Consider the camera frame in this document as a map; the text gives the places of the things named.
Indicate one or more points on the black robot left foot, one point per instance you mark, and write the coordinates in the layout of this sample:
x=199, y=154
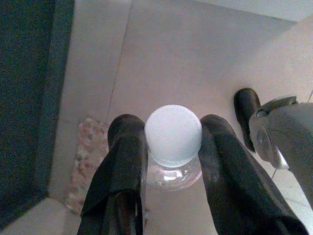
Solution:
x=245, y=110

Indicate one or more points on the patterned floor mat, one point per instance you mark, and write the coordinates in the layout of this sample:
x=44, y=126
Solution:
x=85, y=147

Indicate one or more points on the dark panelled door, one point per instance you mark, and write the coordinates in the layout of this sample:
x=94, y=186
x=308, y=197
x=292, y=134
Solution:
x=29, y=98

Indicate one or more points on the clear bottle white cap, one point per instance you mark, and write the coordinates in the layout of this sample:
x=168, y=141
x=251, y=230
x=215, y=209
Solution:
x=173, y=134

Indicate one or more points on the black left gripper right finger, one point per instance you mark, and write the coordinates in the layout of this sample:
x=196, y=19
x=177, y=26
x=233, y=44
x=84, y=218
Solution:
x=232, y=176

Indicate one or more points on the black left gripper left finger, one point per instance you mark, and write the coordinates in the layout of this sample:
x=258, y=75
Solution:
x=122, y=151

